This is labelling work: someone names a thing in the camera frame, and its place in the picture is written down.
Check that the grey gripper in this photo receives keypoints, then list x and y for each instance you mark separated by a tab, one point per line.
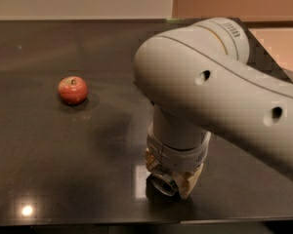
176	157

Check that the green white 7up can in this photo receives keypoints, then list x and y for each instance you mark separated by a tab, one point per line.
163	181

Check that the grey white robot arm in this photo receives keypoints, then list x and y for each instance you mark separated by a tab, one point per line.
200	84

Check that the red apple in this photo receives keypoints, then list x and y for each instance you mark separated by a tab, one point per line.
73	90

